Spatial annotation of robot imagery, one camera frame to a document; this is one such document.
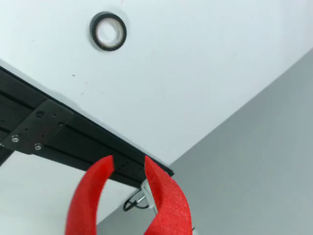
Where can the black tape roll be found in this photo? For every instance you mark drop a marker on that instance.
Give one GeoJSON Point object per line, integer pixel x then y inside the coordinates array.
{"type": "Point", "coordinates": [107, 49]}

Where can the silver metal table leg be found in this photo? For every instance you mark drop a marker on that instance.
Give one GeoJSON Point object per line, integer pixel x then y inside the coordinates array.
{"type": "Point", "coordinates": [148, 191]}

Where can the black aluminium rail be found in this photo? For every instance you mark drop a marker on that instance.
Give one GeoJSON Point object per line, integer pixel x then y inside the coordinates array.
{"type": "Point", "coordinates": [80, 137]}

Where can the black metal bracket plate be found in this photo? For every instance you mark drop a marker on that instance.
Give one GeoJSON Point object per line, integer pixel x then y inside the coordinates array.
{"type": "Point", "coordinates": [41, 124]}

